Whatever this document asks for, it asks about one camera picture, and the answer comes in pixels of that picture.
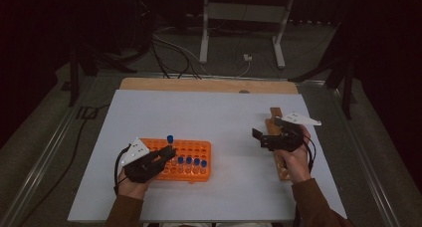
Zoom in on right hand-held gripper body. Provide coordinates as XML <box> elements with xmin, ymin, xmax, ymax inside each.
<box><xmin>260</xmin><ymin>112</ymin><xmax>322</xmax><ymax>152</ymax></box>

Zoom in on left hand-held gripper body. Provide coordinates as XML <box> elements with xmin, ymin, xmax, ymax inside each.
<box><xmin>120</xmin><ymin>137</ymin><xmax>166</xmax><ymax>184</ymax></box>

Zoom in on orange plastic test tube rack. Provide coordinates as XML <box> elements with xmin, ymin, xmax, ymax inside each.
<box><xmin>140</xmin><ymin>137</ymin><xmax>212</xmax><ymax>183</ymax></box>

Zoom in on person's right hand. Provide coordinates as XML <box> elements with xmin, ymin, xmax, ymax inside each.
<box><xmin>274</xmin><ymin>124</ymin><xmax>313</xmax><ymax>185</ymax></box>

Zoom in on person's left hand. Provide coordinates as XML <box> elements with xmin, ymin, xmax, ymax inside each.
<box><xmin>115</xmin><ymin>168</ymin><xmax>151</xmax><ymax>201</ymax></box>

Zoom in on white table mat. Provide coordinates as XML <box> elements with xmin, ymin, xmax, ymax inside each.
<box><xmin>67</xmin><ymin>89</ymin><xmax>347</xmax><ymax>223</ymax></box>

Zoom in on black tripod stand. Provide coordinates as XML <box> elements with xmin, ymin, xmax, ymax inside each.
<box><xmin>288</xmin><ymin>37</ymin><xmax>357</xmax><ymax>120</ymax></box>
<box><xmin>68</xmin><ymin>37</ymin><xmax>138</xmax><ymax>108</ymax></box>

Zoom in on grey metal stand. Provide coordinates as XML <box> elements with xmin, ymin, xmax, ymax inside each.
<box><xmin>198</xmin><ymin>0</ymin><xmax>297</xmax><ymax>70</ymax></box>

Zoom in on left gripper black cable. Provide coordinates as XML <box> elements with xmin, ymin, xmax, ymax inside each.
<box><xmin>113</xmin><ymin>143</ymin><xmax>132</xmax><ymax>196</ymax></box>

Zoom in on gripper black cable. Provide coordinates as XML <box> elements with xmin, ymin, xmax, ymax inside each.
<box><xmin>113</xmin><ymin>143</ymin><xmax>132</xmax><ymax>196</ymax></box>
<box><xmin>300</xmin><ymin>133</ymin><xmax>317</xmax><ymax>173</ymax></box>

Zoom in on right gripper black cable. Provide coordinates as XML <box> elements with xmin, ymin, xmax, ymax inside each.
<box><xmin>300</xmin><ymin>133</ymin><xmax>317</xmax><ymax>173</ymax></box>

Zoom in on long black floor cable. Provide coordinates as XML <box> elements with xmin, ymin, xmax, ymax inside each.
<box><xmin>16</xmin><ymin>104</ymin><xmax>112</xmax><ymax>227</ymax></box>

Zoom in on metal floor rail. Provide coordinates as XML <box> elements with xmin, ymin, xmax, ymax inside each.
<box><xmin>324</xmin><ymin>82</ymin><xmax>401</xmax><ymax>227</ymax></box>
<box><xmin>0</xmin><ymin>75</ymin><xmax>101</xmax><ymax>227</ymax></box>

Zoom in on white floor cable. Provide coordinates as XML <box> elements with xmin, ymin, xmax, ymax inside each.
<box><xmin>152</xmin><ymin>33</ymin><xmax>213</xmax><ymax>77</ymax></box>

